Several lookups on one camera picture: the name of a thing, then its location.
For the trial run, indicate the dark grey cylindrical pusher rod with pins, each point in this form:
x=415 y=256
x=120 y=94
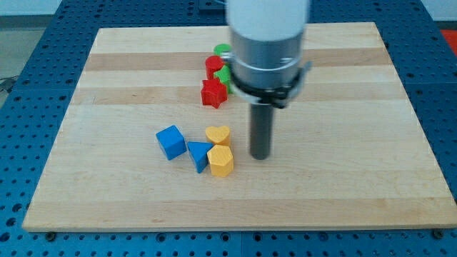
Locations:
x=261 y=127

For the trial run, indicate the blue wooden cube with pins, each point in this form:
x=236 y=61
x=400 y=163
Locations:
x=171 y=142

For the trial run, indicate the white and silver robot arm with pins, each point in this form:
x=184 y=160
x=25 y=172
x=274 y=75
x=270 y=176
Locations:
x=266 y=60

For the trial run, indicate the blue wooden triangle block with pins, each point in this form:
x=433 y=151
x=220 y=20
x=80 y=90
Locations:
x=198 y=153

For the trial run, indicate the yellow wooden heart block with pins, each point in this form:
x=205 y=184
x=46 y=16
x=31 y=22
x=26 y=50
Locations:
x=218 y=135

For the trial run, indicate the red wooden star block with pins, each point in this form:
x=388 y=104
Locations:
x=213 y=93

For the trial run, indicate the green wooden star block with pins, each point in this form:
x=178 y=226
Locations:
x=224 y=76

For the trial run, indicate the yellow wooden hexagon block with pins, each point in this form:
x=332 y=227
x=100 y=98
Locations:
x=220 y=160

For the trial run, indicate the red wooden cylinder block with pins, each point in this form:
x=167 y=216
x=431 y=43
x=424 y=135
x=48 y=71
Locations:
x=213 y=64

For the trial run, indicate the green wooden cylinder block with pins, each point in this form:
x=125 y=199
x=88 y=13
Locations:
x=219 y=49

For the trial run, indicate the light wooden board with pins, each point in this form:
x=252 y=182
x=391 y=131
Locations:
x=348 y=153

